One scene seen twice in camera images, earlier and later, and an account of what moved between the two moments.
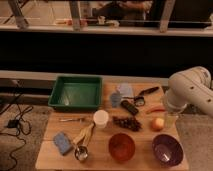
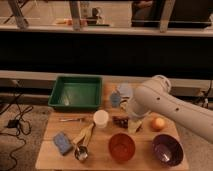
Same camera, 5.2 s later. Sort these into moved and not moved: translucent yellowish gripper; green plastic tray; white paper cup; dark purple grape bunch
Moved: translucent yellowish gripper
Not moved: dark purple grape bunch; green plastic tray; white paper cup
